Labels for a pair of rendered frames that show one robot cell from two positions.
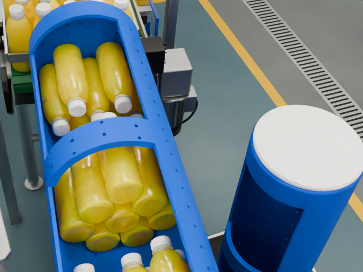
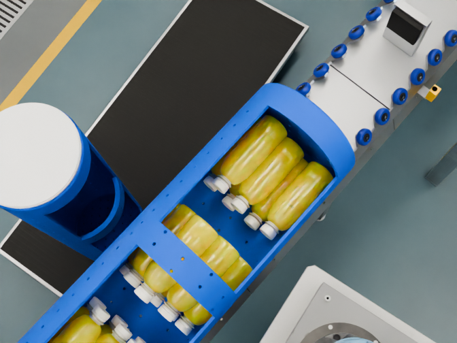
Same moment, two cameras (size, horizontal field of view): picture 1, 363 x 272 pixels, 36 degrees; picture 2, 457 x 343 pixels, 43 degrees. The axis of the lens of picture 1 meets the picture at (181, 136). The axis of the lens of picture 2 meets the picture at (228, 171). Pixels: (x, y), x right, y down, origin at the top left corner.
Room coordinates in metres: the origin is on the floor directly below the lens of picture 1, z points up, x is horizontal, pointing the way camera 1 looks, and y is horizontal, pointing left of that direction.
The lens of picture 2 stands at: (0.66, 0.37, 2.38)
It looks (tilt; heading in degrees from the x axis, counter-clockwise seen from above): 72 degrees down; 251
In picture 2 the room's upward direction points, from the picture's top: 9 degrees counter-clockwise
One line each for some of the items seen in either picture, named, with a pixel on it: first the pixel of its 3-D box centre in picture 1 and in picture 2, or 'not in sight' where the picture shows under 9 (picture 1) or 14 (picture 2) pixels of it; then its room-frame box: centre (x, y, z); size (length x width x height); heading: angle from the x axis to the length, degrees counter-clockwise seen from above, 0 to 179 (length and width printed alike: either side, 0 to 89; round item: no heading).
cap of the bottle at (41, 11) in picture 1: (43, 9); not in sight; (1.25, 0.42, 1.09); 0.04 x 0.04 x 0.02
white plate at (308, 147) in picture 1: (309, 145); (26, 154); (0.94, -0.31, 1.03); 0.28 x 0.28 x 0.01
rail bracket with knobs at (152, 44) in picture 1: (149, 57); not in sight; (1.29, 0.13, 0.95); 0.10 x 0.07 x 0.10; 111
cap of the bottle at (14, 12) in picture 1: (16, 11); not in sight; (1.23, 0.49, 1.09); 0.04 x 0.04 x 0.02
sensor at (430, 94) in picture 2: not in sight; (424, 87); (-0.07, -0.03, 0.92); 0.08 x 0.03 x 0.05; 111
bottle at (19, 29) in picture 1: (20, 40); not in sight; (1.23, 0.49, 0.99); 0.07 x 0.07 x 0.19
